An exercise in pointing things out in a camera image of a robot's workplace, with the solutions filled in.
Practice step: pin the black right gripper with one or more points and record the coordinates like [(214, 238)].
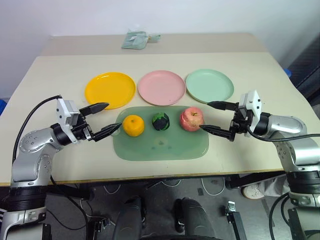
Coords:
[(240, 122)]

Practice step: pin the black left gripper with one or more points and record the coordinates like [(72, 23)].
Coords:
[(83, 127)]

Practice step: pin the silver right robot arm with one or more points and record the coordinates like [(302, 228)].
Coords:
[(287, 125)]

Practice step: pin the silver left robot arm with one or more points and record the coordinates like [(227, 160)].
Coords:
[(35, 142)]

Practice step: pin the yellow plate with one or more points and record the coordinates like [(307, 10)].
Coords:
[(110, 87)]

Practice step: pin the orange fruit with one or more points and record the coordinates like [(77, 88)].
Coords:
[(133, 126)]

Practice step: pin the light green plate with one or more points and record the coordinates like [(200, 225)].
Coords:
[(209, 85)]

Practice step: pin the dark green avocado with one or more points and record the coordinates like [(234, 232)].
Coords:
[(160, 121)]

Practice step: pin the pink plate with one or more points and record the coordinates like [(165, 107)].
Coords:
[(162, 86)]

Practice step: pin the red apple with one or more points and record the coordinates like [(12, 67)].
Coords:
[(191, 118)]

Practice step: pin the translucent green tray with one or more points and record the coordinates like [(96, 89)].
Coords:
[(160, 150)]

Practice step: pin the white shoe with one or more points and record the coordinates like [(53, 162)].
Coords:
[(252, 192)]

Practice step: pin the small blue object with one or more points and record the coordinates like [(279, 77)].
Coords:
[(288, 72)]

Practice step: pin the crumpled green cloth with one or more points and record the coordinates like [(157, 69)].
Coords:
[(133, 40)]

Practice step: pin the grey trouser leg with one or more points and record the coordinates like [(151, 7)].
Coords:
[(273, 186)]

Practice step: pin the small green packet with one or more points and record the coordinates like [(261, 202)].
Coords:
[(154, 38)]

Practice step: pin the blue bin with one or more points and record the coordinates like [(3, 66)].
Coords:
[(2, 106)]

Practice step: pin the black case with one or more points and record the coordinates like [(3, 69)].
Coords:
[(307, 70)]

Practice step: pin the black stand with caster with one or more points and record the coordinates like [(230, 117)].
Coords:
[(233, 217)]

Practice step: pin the dark rounded shape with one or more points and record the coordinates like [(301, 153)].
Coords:
[(193, 220)]

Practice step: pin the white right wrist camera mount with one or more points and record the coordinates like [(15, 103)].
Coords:
[(253, 102)]

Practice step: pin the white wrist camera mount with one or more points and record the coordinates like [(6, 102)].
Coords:
[(253, 102), (62, 112)]

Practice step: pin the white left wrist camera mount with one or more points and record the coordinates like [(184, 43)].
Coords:
[(62, 112)]

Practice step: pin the black table frame bar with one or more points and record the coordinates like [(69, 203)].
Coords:
[(72, 192), (250, 180)]

